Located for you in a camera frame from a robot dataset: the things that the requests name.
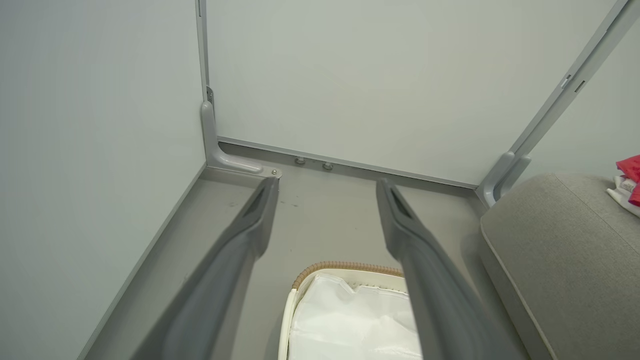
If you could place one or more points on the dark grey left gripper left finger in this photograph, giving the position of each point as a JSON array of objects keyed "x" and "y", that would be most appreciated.
[{"x": 220, "y": 280}]

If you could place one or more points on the red and white garment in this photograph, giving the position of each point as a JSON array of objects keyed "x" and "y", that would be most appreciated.
[{"x": 631, "y": 167}]

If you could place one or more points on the white basket liner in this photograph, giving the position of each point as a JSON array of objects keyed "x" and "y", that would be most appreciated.
[{"x": 345, "y": 320}]

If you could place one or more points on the grey metal frame post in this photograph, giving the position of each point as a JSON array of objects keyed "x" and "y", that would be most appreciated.
[
  {"x": 575, "y": 80},
  {"x": 202, "y": 50}
]

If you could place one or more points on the woven rim laundry basket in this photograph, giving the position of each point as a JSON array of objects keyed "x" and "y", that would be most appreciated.
[{"x": 350, "y": 266}]

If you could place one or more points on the grey wall base rail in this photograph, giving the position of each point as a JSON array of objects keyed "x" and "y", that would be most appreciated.
[{"x": 375, "y": 168}]

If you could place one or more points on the silver floor bolt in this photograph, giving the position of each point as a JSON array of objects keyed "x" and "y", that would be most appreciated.
[
  {"x": 327, "y": 166},
  {"x": 299, "y": 160}
]

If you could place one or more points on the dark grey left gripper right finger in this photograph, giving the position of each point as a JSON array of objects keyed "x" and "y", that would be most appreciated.
[{"x": 440, "y": 300}]

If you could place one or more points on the grey fabric sofa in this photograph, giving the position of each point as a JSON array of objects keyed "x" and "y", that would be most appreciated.
[{"x": 565, "y": 260}]

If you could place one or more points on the grey metal frame foot bracket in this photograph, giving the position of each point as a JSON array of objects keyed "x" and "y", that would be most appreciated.
[
  {"x": 210, "y": 145},
  {"x": 500, "y": 175}
]

